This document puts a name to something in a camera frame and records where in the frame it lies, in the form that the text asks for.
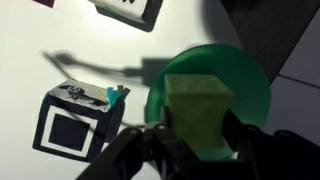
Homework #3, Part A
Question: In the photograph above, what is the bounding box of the green translucent bowl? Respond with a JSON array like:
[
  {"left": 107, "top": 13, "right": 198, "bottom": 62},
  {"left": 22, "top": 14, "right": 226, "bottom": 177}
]
[{"left": 145, "top": 43, "right": 272, "bottom": 161}]

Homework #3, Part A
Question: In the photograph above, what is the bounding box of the yellow-green block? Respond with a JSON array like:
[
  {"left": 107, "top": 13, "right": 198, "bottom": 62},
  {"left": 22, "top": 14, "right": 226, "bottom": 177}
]
[{"left": 162, "top": 73, "right": 235, "bottom": 150}]

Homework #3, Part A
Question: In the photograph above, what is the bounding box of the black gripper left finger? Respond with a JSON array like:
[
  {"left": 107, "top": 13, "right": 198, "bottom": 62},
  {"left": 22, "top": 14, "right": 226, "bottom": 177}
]
[{"left": 159, "top": 105, "right": 176, "bottom": 133}]

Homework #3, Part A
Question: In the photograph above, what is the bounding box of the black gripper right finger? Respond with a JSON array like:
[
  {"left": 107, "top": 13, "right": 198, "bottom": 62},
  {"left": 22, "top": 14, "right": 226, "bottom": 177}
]
[{"left": 221, "top": 107, "right": 250, "bottom": 153}]

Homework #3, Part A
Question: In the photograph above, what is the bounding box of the zebra print cube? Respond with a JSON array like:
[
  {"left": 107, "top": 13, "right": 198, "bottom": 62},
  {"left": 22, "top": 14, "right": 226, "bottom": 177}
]
[{"left": 87, "top": 0, "right": 165, "bottom": 34}]

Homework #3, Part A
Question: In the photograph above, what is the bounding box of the black cube with white square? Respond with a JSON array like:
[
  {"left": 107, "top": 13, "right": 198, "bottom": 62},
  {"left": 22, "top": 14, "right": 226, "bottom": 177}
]
[{"left": 32, "top": 78, "right": 132, "bottom": 164}]

